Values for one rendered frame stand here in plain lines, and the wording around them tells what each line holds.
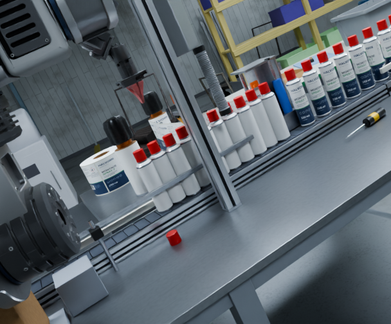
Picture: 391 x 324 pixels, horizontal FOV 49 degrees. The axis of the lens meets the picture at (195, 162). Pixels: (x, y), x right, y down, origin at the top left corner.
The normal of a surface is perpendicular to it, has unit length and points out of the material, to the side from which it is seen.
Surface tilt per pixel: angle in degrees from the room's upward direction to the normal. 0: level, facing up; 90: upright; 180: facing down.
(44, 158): 90
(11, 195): 90
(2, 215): 90
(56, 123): 90
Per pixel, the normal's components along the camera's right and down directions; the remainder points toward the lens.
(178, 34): -0.15, 0.35
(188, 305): -0.40, -0.88
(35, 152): 0.29, 0.15
